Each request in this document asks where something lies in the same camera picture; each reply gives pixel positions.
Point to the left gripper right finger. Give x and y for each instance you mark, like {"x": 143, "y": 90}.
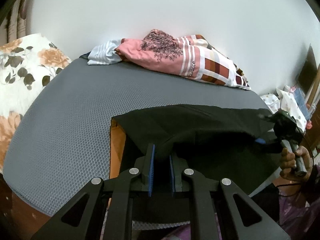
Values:
{"x": 219, "y": 209}

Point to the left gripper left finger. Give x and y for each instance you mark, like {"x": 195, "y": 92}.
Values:
{"x": 102, "y": 208}

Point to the black pants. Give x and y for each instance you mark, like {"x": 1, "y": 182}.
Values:
{"x": 218, "y": 142}

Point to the person's right hand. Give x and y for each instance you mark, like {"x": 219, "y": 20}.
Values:
{"x": 288, "y": 162}

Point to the white dotted bedsheet pile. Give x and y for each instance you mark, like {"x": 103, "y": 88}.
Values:
{"x": 286, "y": 101}

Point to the blue folded garment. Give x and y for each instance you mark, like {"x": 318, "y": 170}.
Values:
{"x": 299, "y": 97}

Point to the brown wooden cabinet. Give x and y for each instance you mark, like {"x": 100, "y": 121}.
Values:
{"x": 308, "y": 81}

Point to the purple floral cloth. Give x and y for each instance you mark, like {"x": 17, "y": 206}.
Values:
{"x": 298, "y": 216}

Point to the grey mesh mattress pad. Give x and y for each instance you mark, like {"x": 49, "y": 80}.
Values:
{"x": 63, "y": 139}

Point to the pink checked folded blanket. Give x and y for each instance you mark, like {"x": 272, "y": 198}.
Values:
{"x": 191, "y": 57}

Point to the light blue white cloth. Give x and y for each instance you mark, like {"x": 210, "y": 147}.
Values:
{"x": 105, "y": 54}

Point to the floral cream pillow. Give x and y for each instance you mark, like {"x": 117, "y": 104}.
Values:
{"x": 28, "y": 64}

